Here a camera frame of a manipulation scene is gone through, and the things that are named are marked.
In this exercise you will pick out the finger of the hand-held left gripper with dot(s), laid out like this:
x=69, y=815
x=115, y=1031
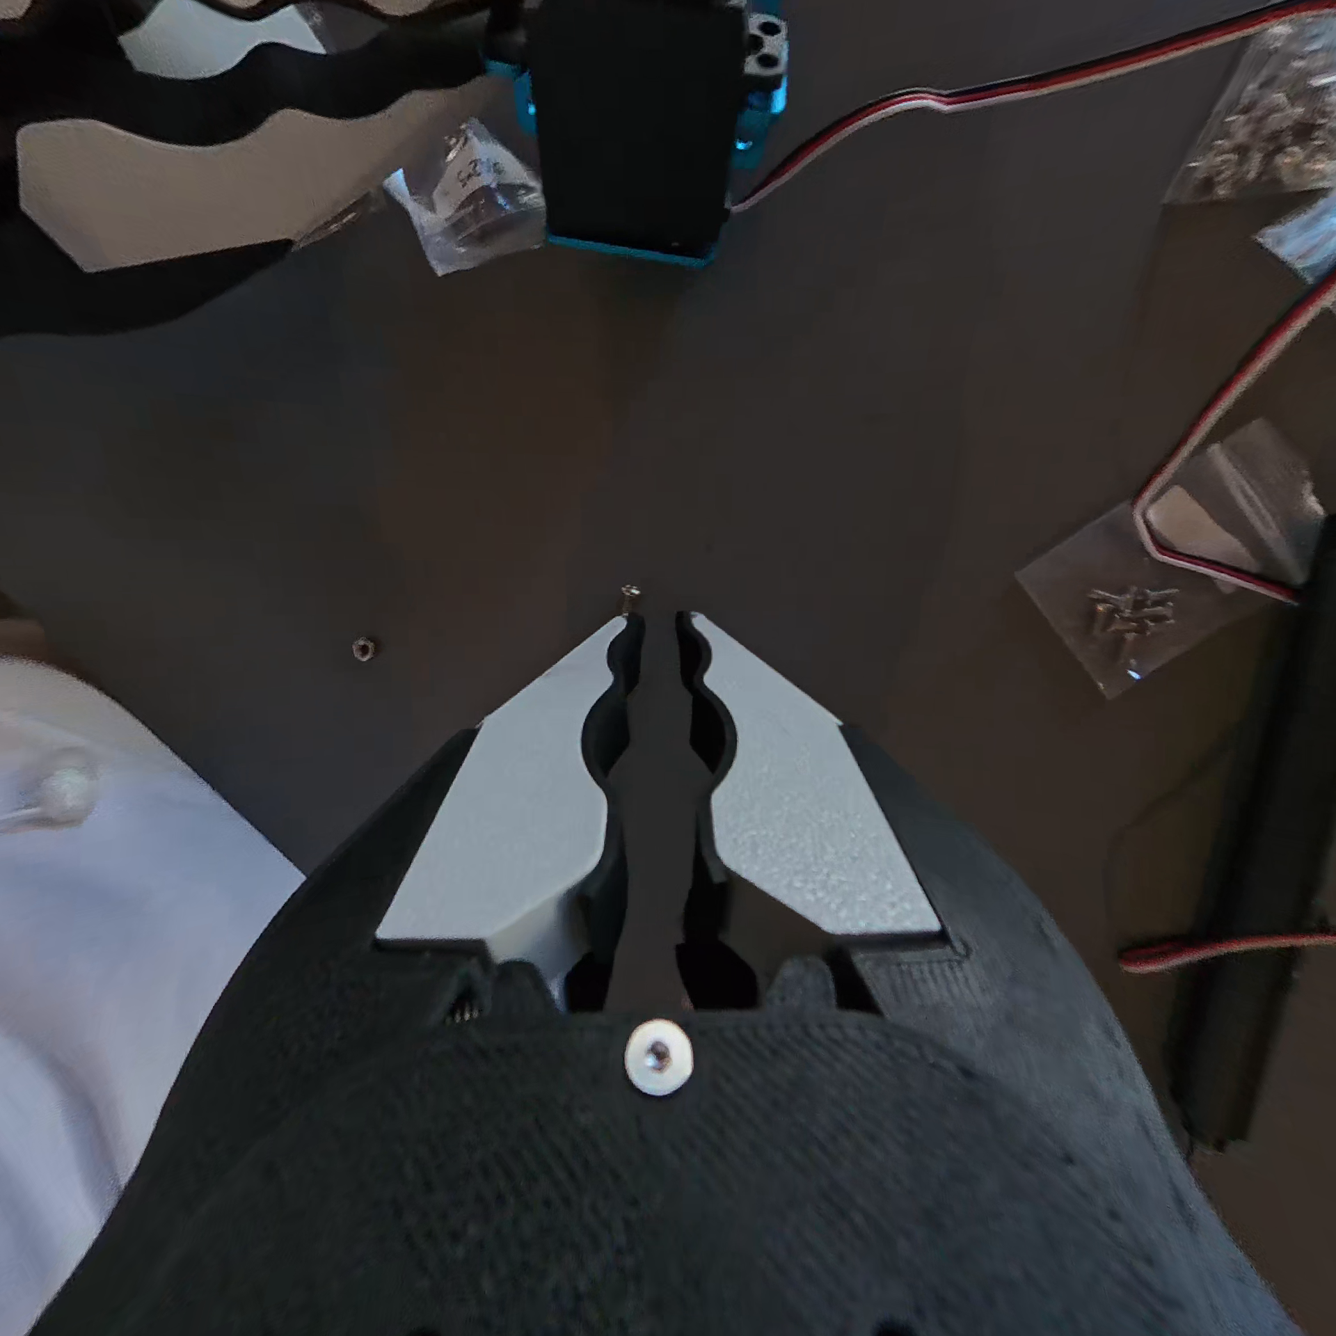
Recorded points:
x=157, y=197
x=429, y=5

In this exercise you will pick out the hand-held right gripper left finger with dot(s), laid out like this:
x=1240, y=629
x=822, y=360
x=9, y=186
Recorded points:
x=502, y=835

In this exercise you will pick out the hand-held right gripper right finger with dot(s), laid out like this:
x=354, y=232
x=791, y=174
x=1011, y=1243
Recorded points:
x=825, y=835

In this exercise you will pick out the black servo motor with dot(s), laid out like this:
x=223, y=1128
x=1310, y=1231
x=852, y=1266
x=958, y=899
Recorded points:
x=636, y=114

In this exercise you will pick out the small silver screw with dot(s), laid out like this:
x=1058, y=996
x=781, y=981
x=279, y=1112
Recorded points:
x=630, y=597

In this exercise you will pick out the black screwdriver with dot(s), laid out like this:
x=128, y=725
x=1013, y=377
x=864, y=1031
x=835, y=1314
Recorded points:
x=1264, y=835

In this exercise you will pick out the dark brown desk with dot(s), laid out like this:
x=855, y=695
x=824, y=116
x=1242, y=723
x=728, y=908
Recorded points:
x=731, y=416

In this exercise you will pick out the flat clear parts bag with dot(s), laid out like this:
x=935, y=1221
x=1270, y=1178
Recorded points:
x=1106, y=606

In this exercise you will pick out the crumpled clear parts bag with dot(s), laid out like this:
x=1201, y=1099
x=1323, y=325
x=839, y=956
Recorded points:
x=1305, y=239

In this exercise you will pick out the clear bag of screws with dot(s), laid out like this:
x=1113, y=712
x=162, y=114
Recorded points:
x=1264, y=114

